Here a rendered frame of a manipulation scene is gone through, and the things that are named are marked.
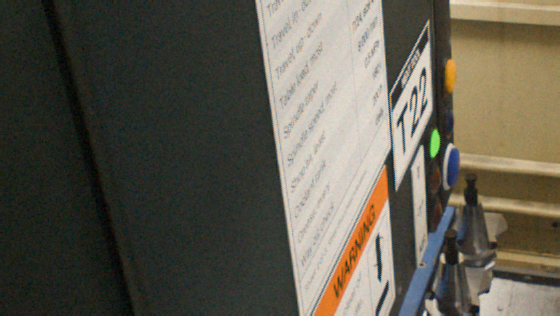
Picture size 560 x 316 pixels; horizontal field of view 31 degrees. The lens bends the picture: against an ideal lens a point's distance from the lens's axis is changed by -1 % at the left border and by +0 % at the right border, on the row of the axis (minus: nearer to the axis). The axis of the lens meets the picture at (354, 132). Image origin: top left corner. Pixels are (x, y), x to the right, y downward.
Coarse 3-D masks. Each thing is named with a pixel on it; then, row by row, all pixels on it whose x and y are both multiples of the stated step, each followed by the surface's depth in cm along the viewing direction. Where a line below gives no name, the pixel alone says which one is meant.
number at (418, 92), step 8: (424, 56) 67; (424, 64) 67; (416, 72) 65; (424, 72) 67; (416, 80) 65; (424, 80) 67; (408, 88) 63; (416, 88) 65; (424, 88) 68; (408, 96) 63; (416, 96) 66; (424, 96) 68; (408, 104) 64; (416, 104) 66; (424, 104) 68; (416, 112) 66; (424, 112) 68; (416, 120) 66; (416, 128) 66
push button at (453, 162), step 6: (456, 150) 77; (450, 156) 76; (456, 156) 77; (450, 162) 76; (456, 162) 77; (450, 168) 76; (456, 168) 77; (450, 174) 76; (456, 174) 77; (450, 180) 77; (456, 180) 78; (450, 186) 77
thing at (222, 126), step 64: (0, 0) 27; (64, 0) 27; (128, 0) 30; (192, 0) 34; (384, 0) 57; (0, 64) 28; (64, 64) 28; (128, 64) 30; (192, 64) 34; (256, 64) 40; (0, 128) 29; (64, 128) 29; (128, 128) 31; (192, 128) 35; (256, 128) 40; (0, 192) 31; (64, 192) 30; (128, 192) 31; (192, 192) 35; (256, 192) 41; (0, 256) 33; (64, 256) 32; (128, 256) 32; (192, 256) 36; (256, 256) 42
